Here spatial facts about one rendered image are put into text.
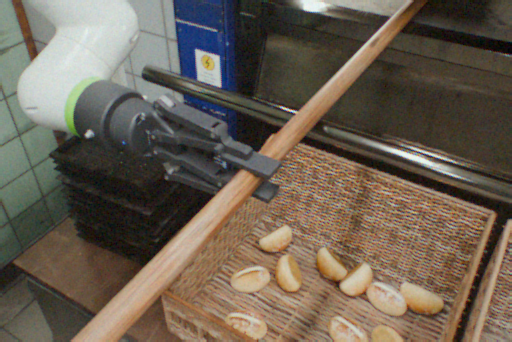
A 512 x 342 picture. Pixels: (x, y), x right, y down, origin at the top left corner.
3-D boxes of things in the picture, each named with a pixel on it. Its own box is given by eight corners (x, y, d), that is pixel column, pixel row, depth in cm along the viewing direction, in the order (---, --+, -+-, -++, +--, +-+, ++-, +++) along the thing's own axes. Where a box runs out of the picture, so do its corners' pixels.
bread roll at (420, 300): (447, 298, 109) (438, 321, 108) (443, 301, 115) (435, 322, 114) (403, 278, 113) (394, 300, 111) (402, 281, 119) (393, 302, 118)
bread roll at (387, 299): (410, 307, 115) (415, 293, 111) (396, 325, 111) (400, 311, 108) (374, 283, 120) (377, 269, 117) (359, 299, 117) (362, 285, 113)
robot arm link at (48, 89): (36, 129, 79) (-15, 93, 70) (79, 68, 82) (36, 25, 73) (98, 158, 74) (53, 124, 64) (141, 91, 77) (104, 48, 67)
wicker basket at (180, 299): (269, 205, 143) (271, 129, 126) (465, 289, 120) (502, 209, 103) (162, 331, 111) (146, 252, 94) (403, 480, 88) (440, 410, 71)
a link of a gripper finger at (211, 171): (152, 145, 64) (152, 153, 65) (220, 186, 61) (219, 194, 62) (171, 131, 67) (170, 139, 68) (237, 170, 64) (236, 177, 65)
